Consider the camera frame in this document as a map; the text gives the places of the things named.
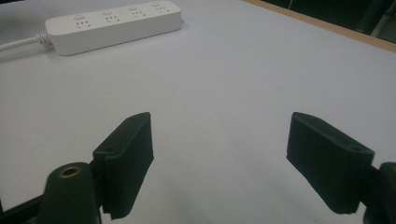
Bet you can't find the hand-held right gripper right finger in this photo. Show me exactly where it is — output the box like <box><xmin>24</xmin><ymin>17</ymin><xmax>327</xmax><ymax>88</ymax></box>
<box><xmin>286</xmin><ymin>111</ymin><xmax>375</xmax><ymax>216</ymax></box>

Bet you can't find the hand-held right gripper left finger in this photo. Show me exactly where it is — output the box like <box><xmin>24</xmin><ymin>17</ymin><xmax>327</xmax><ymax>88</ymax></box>
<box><xmin>92</xmin><ymin>111</ymin><xmax>155</xmax><ymax>221</ymax></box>

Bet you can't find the white power strip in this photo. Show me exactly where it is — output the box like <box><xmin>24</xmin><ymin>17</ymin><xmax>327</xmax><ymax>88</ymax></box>
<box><xmin>44</xmin><ymin>0</ymin><xmax>184</xmax><ymax>57</ymax></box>

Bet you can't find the white power strip cable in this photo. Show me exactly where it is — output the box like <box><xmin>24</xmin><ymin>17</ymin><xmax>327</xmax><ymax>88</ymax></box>
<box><xmin>0</xmin><ymin>33</ymin><xmax>53</xmax><ymax>53</ymax></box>

